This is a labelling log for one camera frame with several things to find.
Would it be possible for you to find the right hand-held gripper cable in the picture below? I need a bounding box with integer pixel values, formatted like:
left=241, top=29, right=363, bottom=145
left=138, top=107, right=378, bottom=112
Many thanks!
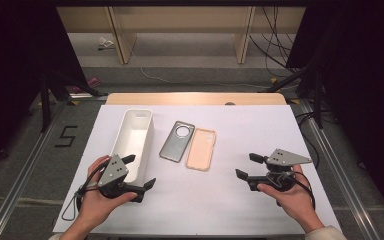
left=291, top=171, right=317, bottom=212

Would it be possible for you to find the light wooden furniture frame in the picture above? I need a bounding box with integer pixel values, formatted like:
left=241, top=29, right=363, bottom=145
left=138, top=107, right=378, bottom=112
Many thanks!
left=55, top=5, right=307, bottom=65

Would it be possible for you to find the white table sheet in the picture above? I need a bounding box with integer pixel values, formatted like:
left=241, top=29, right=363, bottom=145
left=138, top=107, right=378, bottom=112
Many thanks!
left=52, top=104, right=344, bottom=235

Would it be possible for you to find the pink flat object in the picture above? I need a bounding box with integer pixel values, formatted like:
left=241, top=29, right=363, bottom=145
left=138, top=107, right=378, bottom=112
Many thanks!
left=71, top=77, right=101, bottom=94

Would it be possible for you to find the bundle of black cables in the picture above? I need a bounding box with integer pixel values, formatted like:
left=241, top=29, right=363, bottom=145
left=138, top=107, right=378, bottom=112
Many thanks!
left=248, top=5, right=301, bottom=78

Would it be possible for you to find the grey phone case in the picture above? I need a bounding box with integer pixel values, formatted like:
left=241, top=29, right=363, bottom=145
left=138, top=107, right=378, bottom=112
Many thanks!
left=158, top=120, right=196, bottom=164

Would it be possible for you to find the aluminium floor rail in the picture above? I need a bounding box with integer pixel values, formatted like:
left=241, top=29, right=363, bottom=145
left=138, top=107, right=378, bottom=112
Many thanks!
left=0, top=103, right=68, bottom=240
left=298, top=99, right=381, bottom=240

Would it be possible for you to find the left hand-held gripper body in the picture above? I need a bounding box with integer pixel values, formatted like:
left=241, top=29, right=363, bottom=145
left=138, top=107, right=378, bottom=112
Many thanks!
left=97, top=154, right=146, bottom=204

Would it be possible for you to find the white plastic storage box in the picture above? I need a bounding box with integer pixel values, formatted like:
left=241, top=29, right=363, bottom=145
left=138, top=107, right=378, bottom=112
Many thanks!
left=108, top=108, right=155, bottom=188

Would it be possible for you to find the black metal stand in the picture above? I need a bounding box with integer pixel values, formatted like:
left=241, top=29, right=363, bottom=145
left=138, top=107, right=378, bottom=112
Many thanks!
left=259, top=63, right=326, bottom=130
left=39, top=68, right=108, bottom=134

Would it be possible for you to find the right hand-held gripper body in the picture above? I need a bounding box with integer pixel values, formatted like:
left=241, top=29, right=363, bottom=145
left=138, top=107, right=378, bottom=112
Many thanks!
left=245, top=148, right=313, bottom=193

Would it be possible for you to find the dark curtain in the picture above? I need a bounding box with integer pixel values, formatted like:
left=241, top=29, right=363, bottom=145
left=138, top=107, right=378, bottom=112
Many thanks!
left=0, top=3, right=88, bottom=176
left=285, top=3, right=384, bottom=228

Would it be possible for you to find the black floor cable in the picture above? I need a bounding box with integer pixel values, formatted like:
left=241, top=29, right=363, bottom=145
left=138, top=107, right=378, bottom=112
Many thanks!
left=294, top=111, right=322, bottom=170

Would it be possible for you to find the crumpled white scrap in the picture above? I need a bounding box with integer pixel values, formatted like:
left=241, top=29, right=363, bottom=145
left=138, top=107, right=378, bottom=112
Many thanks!
left=97, top=36, right=116, bottom=52

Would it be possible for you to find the person's left hand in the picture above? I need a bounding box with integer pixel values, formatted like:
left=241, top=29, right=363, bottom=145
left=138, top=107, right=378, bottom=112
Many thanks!
left=76, top=154, right=138, bottom=231

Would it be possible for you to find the beige phone case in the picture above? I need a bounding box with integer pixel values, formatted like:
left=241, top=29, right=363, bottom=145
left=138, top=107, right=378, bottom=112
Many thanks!
left=185, top=127, right=218, bottom=173

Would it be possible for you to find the person's right hand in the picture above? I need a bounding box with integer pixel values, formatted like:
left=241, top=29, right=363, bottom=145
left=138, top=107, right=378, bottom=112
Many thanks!
left=256, top=164, right=325, bottom=234

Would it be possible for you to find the light wooden table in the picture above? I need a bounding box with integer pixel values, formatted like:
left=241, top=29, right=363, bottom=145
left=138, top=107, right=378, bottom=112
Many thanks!
left=105, top=92, right=288, bottom=106

